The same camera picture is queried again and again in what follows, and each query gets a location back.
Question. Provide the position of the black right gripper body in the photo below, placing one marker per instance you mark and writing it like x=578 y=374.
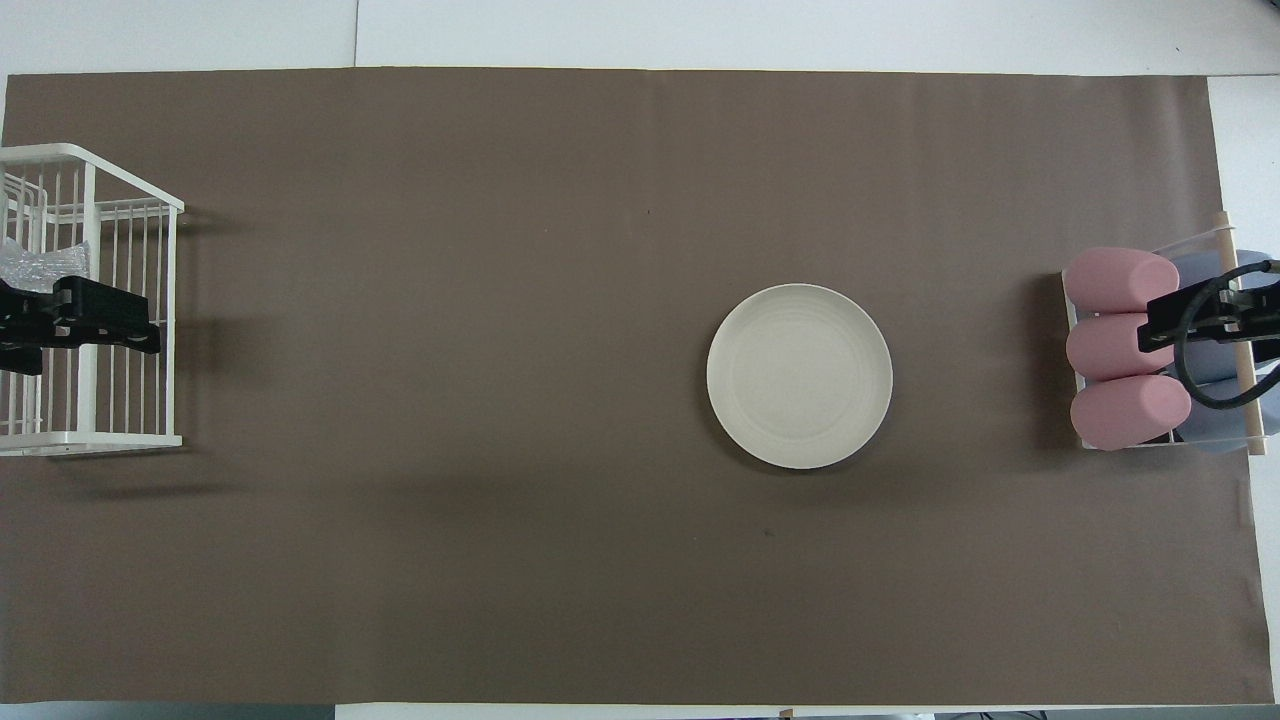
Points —
x=1262 y=310

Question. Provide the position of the cup holder with wooden bar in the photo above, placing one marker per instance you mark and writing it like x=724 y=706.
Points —
x=1222 y=228

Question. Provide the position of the blue plastic cup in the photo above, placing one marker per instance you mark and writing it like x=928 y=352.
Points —
x=1200 y=268
x=1215 y=430
x=1215 y=360

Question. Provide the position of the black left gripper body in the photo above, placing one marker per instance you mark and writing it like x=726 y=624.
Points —
x=28 y=318

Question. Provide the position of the brown table mat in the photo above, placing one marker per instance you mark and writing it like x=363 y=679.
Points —
x=500 y=580

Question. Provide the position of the pink plastic cup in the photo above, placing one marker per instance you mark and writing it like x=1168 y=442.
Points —
x=1125 y=412
x=1110 y=280
x=1100 y=350

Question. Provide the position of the cream round plate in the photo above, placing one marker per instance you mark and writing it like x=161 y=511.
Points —
x=800 y=380

